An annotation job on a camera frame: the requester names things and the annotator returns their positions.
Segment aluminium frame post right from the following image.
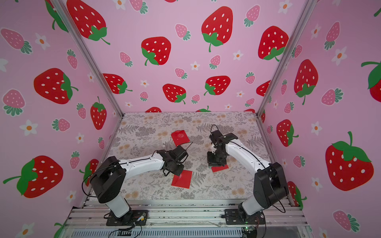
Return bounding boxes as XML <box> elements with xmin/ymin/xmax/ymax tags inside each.
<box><xmin>257</xmin><ymin>0</ymin><xmax>317</xmax><ymax>118</ymax></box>

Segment aluminium frame post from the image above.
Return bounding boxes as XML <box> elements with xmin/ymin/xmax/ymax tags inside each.
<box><xmin>257</xmin><ymin>0</ymin><xmax>317</xmax><ymax>118</ymax></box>
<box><xmin>52</xmin><ymin>0</ymin><xmax>124</xmax><ymax>118</ymax></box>

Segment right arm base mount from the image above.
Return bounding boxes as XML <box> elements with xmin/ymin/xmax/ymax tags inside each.
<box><xmin>221</xmin><ymin>205</ymin><xmax>266</xmax><ymax>226</ymax></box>

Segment aluminium frame post left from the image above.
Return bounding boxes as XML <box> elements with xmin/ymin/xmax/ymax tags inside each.
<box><xmin>52</xmin><ymin>0</ymin><xmax>124</xmax><ymax>118</ymax></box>

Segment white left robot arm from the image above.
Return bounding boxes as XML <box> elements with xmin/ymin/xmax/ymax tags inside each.
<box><xmin>89</xmin><ymin>145</ymin><xmax>189</xmax><ymax>222</ymax></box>

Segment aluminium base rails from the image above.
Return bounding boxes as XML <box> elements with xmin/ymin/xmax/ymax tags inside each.
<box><xmin>58</xmin><ymin>199</ymin><xmax>314</xmax><ymax>238</ymax></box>

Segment red envelope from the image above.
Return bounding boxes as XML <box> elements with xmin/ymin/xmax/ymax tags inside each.
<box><xmin>211</xmin><ymin>165</ymin><xmax>229</xmax><ymax>173</ymax></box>
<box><xmin>171</xmin><ymin>170</ymin><xmax>192</xmax><ymax>189</ymax></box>
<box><xmin>171</xmin><ymin>130</ymin><xmax>190</xmax><ymax>146</ymax></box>

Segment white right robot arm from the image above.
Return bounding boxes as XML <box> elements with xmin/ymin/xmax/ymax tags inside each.
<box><xmin>207</xmin><ymin>130</ymin><xmax>289</xmax><ymax>219</ymax></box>

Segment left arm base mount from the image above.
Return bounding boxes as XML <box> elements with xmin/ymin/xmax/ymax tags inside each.
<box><xmin>104</xmin><ymin>210</ymin><xmax>148</xmax><ymax>226</ymax></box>

